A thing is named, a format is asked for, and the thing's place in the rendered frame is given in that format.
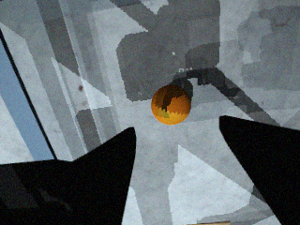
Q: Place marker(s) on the clear glass corner walls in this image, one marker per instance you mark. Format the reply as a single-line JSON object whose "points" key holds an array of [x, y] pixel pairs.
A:
{"points": [[24, 24]]}

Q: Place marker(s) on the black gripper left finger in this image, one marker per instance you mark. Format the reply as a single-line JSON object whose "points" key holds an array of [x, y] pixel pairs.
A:
{"points": [[89, 190]]}

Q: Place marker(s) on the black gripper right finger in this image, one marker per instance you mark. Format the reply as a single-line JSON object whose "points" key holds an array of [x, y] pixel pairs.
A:
{"points": [[270, 156]]}

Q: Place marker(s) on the dark brown ball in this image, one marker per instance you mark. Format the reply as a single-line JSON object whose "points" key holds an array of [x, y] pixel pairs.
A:
{"points": [[172, 98]]}

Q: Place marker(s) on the translucent yellow ball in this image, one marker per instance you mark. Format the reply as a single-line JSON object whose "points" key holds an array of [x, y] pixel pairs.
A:
{"points": [[167, 118]]}

